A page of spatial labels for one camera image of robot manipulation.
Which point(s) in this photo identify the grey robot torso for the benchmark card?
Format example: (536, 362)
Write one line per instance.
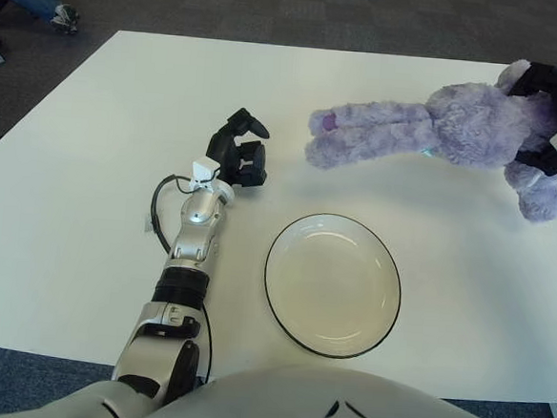
(294, 401)

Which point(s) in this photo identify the purple plush bunny doll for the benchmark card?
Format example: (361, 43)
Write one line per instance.
(456, 126)

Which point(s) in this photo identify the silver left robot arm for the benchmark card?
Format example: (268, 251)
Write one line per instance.
(201, 213)

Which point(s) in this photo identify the grey sneaker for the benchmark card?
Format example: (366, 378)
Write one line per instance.
(65, 17)

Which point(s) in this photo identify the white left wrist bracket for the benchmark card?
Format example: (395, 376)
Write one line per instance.
(202, 168)

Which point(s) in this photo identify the white plate with black rim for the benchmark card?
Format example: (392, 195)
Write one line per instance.
(332, 289)

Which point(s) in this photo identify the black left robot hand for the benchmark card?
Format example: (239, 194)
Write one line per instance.
(222, 152)

